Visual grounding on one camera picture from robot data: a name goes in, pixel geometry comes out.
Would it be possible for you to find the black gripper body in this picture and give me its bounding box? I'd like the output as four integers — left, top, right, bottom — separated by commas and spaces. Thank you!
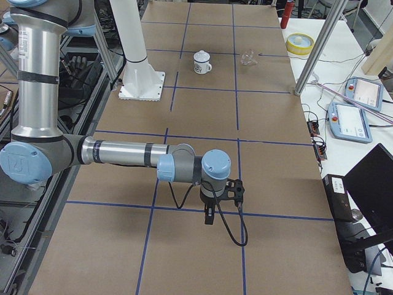
200, 192, 217, 212

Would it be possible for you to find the white cup lid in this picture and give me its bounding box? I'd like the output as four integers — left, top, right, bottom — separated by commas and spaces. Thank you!
193, 50, 211, 63

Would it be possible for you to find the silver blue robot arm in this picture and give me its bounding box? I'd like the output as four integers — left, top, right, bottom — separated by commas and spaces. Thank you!
1, 1, 231, 224

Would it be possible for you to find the white enamel cup blue rim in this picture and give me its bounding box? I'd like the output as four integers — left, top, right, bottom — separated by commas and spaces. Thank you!
193, 60, 212, 74

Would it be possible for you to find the black electronics box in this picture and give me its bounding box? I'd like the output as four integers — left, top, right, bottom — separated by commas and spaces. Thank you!
322, 174, 354, 222

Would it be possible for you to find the small red circuit board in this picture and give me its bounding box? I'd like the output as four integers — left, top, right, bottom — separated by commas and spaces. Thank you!
306, 120, 320, 136

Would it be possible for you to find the blue teach pendant near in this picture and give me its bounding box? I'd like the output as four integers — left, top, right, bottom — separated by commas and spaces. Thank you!
327, 102, 373, 143

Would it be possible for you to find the blue teach pendant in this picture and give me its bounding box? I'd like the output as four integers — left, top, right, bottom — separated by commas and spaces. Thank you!
327, 102, 373, 143
345, 77, 383, 111

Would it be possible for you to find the black laptop computer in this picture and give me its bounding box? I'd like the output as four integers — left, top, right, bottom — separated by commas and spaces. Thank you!
344, 143, 392, 233

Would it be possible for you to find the yellow tape roll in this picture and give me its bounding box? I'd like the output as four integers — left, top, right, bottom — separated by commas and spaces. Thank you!
286, 33, 315, 55

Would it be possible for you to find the blue teach pendant far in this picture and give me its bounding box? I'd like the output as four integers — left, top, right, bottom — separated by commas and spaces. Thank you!
345, 77, 383, 111

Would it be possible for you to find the red bottle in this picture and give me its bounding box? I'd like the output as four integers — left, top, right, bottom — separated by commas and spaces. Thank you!
280, 0, 295, 29

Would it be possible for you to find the black camera cable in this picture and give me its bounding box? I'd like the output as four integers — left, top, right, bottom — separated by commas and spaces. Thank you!
168, 179, 249, 247

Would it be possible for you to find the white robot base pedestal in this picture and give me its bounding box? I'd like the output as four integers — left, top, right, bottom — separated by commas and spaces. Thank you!
110, 0, 165, 101

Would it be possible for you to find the aluminium frame post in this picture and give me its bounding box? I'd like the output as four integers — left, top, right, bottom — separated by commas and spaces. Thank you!
294, 0, 348, 96

